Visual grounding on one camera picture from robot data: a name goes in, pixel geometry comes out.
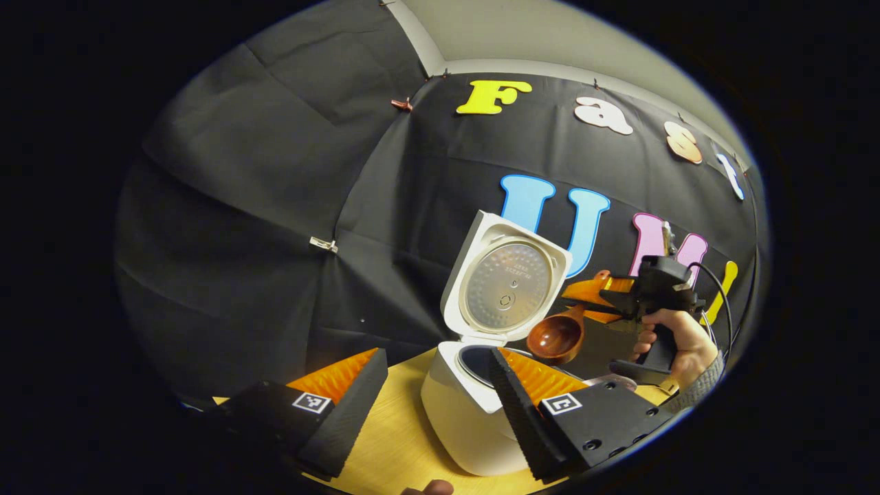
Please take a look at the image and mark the brown wooden spoon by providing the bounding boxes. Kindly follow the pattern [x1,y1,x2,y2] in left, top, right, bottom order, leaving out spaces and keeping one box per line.
[527,269,613,365]

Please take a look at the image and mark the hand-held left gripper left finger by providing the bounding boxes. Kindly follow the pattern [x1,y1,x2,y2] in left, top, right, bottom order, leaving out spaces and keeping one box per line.
[206,348,389,480]

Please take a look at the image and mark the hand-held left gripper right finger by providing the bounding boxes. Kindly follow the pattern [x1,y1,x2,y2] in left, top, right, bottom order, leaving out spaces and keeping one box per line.
[489,347,674,482]

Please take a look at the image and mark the black backdrop cloth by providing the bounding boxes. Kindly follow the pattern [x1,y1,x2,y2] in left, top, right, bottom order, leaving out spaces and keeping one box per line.
[115,0,769,406]

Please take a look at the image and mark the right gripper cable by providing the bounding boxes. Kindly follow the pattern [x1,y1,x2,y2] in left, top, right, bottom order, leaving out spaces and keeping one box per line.
[687,261,735,358]

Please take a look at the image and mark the white rice cooker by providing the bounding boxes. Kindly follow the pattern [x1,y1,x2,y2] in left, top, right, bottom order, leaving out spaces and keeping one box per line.
[421,210,573,476]

